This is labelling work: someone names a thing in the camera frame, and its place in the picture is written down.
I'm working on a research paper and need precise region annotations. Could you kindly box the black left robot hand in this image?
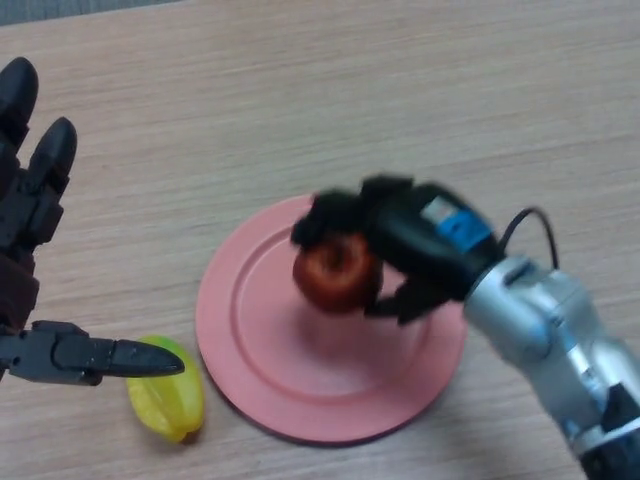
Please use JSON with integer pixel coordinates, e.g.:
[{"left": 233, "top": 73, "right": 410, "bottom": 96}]
[{"left": 0, "top": 56, "right": 186, "bottom": 387}]

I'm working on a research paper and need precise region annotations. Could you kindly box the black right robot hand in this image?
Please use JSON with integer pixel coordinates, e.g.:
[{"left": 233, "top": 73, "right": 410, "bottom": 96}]
[{"left": 291, "top": 173, "right": 504, "bottom": 325}]

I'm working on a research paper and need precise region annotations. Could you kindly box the red apple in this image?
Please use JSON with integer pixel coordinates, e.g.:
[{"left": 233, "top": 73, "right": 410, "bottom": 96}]
[{"left": 293, "top": 234, "right": 384, "bottom": 314}]

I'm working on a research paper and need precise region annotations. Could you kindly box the pink round plate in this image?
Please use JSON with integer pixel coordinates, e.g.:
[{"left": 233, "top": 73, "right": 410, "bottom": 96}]
[{"left": 195, "top": 193, "right": 469, "bottom": 446}]

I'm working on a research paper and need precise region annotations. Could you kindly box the yellow green starfruit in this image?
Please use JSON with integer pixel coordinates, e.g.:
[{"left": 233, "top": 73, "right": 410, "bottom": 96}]
[{"left": 125, "top": 334, "right": 205, "bottom": 444}]

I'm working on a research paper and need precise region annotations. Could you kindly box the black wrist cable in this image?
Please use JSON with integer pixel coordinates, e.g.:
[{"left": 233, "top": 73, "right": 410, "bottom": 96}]
[{"left": 499, "top": 207, "right": 559, "bottom": 269}]

